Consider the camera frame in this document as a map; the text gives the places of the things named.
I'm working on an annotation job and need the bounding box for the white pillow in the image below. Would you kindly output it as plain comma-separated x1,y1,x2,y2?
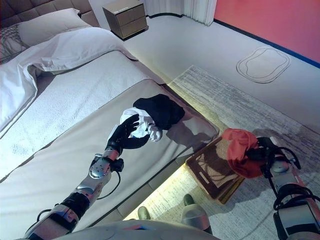
17,7,92,48

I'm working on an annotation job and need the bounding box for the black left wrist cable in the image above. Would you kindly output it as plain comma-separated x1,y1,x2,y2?
95,170,124,201

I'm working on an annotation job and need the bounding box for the brown two-drawer nightstand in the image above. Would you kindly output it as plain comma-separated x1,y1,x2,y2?
102,0,149,42

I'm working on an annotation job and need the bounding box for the grey robot torso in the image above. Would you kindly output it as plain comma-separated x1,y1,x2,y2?
66,219,226,240

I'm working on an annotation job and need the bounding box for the white outlined floor mat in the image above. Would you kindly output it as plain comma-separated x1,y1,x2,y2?
235,47,292,84

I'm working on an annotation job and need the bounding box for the white textured bed sheet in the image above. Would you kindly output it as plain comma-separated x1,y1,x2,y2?
0,51,164,181

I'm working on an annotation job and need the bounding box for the black garment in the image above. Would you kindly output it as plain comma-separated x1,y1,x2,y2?
132,93,187,131

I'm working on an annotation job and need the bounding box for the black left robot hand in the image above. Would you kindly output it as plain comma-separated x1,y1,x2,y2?
105,113,151,153

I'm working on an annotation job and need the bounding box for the grey streaked area rug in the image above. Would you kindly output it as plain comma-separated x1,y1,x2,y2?
124,65,320,240

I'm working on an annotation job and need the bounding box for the woven wicker basket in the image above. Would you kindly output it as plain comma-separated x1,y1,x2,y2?
185,136,246,206

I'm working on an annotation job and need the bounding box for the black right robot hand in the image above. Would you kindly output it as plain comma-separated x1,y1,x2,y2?
245,136,279,164

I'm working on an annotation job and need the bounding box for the white garment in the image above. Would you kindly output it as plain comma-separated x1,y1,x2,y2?
119,107,164,144

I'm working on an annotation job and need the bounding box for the brown tufted headboard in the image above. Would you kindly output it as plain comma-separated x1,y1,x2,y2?
0,0,101,29

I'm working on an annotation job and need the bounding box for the white duvet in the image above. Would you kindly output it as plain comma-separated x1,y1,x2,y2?
0,26,139,131

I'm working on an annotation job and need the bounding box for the red garment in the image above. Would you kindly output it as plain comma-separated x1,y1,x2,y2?
221,127,266,179

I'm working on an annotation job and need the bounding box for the patterned beige cushion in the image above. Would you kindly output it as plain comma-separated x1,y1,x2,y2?
0,24,30,64

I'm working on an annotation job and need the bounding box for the beige bed runner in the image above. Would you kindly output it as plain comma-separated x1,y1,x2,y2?
0,78,221,240

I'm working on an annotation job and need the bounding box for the beige upholstered bed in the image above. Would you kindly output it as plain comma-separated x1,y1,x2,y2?
0,0,221,240

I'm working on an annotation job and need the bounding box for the white pleated curtain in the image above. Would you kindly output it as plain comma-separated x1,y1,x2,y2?
143,0,219,26

